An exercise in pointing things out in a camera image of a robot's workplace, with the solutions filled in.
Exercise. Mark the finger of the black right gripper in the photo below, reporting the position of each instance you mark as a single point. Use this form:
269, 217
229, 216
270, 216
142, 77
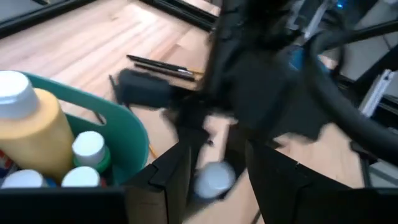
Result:
143, 90

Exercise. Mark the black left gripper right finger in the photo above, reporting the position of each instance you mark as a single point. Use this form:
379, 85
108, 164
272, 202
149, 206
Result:
295, 199

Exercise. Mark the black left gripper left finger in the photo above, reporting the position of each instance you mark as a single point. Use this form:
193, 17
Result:
149, 202

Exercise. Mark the small turquoise paint bottle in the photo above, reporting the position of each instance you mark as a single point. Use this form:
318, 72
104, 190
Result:
214, 180

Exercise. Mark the small red paint bottle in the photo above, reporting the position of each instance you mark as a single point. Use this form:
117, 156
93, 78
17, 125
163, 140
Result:
81, 177

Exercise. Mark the small green paint bottle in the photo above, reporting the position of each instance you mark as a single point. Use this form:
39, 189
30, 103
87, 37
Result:
90, 149

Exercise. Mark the small cobalt blue paint bottle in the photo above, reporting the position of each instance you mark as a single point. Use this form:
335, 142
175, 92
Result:
23, 180

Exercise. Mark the large yellow paint bottle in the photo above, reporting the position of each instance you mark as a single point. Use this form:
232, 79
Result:
34, 133

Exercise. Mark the thin brush yellow ferrule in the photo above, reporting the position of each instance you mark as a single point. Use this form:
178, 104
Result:
153, 152
112, 88

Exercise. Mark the teal plastic caddy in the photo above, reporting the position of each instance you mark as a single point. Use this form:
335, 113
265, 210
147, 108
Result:
124, 133

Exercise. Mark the silver aluminium bracket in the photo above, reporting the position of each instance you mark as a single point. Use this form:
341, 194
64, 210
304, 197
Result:
377, 93

